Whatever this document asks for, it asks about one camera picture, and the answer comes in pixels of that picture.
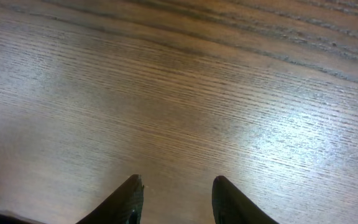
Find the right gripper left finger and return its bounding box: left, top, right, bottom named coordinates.
left=77, top=174, right=144, bottom=224

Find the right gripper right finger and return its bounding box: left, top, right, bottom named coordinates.
left=212, top=175, right=278, bottom=224

